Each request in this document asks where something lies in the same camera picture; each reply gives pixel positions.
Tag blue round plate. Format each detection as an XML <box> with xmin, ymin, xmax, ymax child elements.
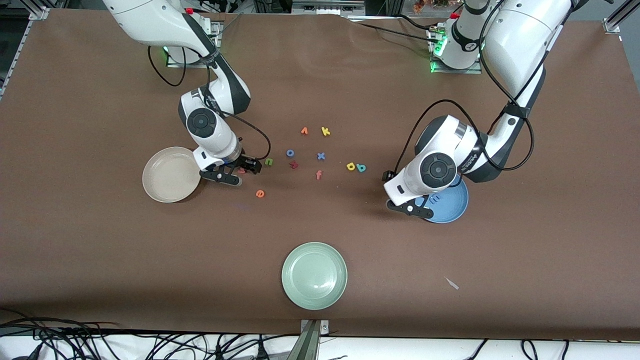
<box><xmin>419</xmin><ymin>174</ymin><xmax>470</xmax><ymax>224</ymax></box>

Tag beige round plate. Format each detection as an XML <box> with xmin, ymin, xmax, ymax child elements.
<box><xmin>142</xmin><ymin>146</ymin><xmax>203</xmax><ymax>204</ymax></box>

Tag brown table cover sheet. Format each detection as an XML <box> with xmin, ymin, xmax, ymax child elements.
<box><xmin>0</xmin><ymin>10</ymin><xmax>640</xmax><ymax>341</ymax></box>

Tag pale green round plate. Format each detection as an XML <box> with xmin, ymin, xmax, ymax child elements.
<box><xmin>281</xmin><ymin>241</ymin><xmax>348</xmax><ymax>311</ymax></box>

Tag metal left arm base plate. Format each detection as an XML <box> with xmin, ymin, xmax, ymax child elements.
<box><xmin>430</xmin><ymin>25</ymin><xmax>483</xmax><ymax>75</ymax></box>

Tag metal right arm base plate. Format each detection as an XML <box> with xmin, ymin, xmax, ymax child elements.
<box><xmin>166</xmin><ymin>20</ymin><xmax>223</xmax><ymax>69</ymax></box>

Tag thin black table cable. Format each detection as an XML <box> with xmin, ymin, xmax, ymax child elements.
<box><xmin>356</xmin><ymin>22</ymin><xmax>434</xmax><ymax>41</ymax></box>

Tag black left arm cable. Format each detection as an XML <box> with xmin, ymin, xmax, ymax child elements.
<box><xmin>395</xmin><ymin>0</ymin><xmax>536</xmax><ymax>176</ymax></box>

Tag grey metal mounting post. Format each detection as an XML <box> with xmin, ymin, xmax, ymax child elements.
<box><xmin>286</xmin><ymin>319</ymin><xmax>331</xmax><ymax>360</ymax></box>

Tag aluminium frame beam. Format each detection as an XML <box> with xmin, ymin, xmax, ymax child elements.
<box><xmin>292</xmin><ymin>0</ymin><xmax>366</xmax><ymax>16</ymax></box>

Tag black cable bundle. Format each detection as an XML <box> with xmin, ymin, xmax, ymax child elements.
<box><xmin>0</xmin><ymin>307</ymin><xmax>281</xmax><ymax>360</ymax></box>

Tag aluminium frame rail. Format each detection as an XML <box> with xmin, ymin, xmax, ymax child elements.
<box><xmin>0</xmin><ymin>6</ymin><xmax>51</xmax><ymax>98</ymax></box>
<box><xmin>602</xmin><ymin>0</ymin><xmax>640</xmax><ymax>35</ymax></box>

